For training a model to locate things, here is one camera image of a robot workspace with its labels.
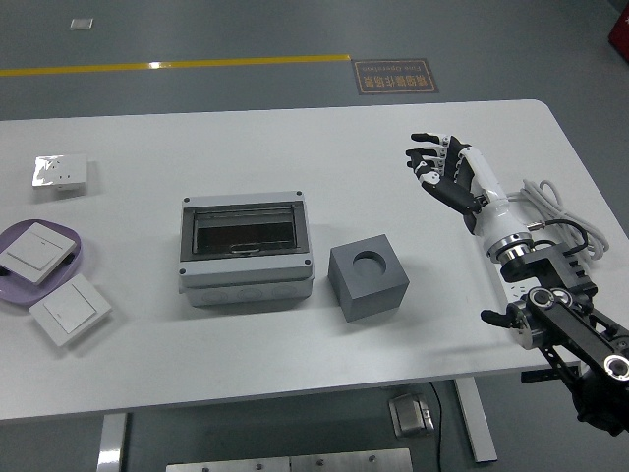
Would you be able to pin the small silver floor plate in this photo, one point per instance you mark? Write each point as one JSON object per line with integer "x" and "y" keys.
{"x": 81, "y": 23}

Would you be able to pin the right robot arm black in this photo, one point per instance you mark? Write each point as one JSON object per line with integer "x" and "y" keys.
{"x": 575, "y": 334}

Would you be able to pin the grey electrical enclosure box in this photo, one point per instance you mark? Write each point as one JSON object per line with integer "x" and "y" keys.
{"x": 245, "y": 282}

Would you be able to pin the white power strip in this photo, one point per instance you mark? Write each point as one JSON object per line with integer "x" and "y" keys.
{"x": 516, "y": 291}

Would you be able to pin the red object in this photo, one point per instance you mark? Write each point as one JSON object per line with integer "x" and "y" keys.
{"x": 620, "y": 29}

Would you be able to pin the metal base plate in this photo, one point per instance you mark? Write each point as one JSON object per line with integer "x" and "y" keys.
{"x": 290, "y": 463}

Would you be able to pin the silver floor socket box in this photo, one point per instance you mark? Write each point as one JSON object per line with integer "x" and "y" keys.
{"x": 410, "y": 415}

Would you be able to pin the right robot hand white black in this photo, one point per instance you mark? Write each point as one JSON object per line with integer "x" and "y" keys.
{"x": 486, "y": 187}

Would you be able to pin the dark floor sign orange text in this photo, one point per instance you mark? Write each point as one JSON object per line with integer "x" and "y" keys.
{"x": 395, "y": 76}

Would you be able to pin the grey cube with round hole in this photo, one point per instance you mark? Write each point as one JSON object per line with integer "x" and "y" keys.
{"x": 368, "y": 295}

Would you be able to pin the purple tray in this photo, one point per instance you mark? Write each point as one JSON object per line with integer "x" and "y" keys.
{"x": 19, "y": 292}

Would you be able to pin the white wall switch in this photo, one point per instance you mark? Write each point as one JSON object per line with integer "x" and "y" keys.
{"x": 37, "y": 251}
{"x": 69, "y": 310}

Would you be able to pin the white wall socket in wrapper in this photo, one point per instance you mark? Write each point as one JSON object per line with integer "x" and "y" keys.
{"x": 60, "y": 170}

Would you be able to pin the transparent hinged box lid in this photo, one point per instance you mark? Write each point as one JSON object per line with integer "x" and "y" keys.
{"x": 245, "y": 231}

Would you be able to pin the grey table leg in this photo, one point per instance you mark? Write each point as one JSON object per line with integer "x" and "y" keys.
{"x": 112, "y": 442}
{"x": 476, "y": 423}

